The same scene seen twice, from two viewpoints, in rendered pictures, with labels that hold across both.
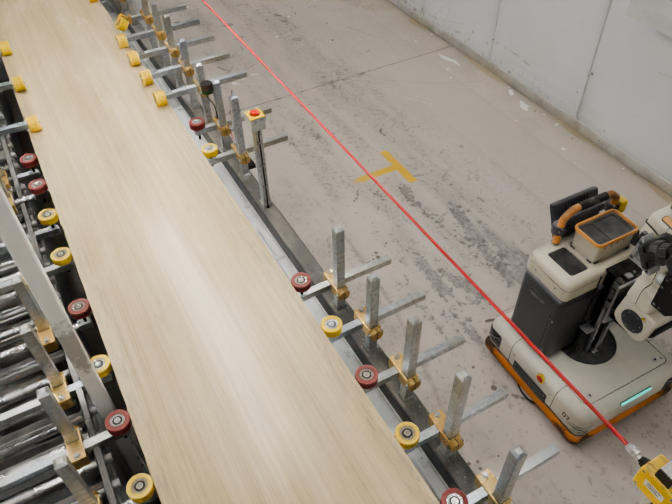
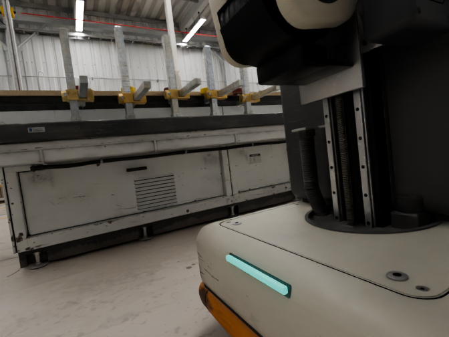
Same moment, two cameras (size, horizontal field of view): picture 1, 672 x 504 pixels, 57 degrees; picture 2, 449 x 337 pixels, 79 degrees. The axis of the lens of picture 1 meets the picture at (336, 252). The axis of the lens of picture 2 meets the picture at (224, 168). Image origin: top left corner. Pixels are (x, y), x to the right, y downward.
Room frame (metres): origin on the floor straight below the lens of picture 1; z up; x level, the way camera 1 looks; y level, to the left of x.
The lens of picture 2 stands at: (1.44, -1.80, 0.46)
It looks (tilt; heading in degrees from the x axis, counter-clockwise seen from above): 3 degrees down; 89
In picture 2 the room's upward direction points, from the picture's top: 7 degrees counter-clockwise
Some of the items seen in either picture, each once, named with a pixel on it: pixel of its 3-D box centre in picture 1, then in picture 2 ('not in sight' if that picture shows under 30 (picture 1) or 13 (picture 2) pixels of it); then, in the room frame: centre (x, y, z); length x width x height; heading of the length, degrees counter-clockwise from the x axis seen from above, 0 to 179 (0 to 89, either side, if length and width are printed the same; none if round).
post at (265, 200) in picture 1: (261, 168); not in sight; (2.32, 0.34, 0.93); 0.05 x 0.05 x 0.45; 28
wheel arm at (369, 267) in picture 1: (344, 278); (256, 96); (1.73, -0.03, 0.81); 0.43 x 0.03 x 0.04; 118
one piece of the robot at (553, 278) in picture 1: (588, 284); (379, 83); (1.85, -1.14, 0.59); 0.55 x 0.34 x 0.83; 117
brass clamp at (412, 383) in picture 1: (404, 372); (176, 94); (1.25, -0.23, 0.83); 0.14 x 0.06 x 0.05; 28
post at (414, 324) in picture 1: (409, 361); (170, 77); (1.23, -0.24, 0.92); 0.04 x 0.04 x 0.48; 28
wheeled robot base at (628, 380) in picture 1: (578, 354); (371, 265); (1.77, -1.18, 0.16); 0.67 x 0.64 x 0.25; 27
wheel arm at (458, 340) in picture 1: (413, 363); (182, 92); (1.28, -0.27, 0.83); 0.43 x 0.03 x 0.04; 118
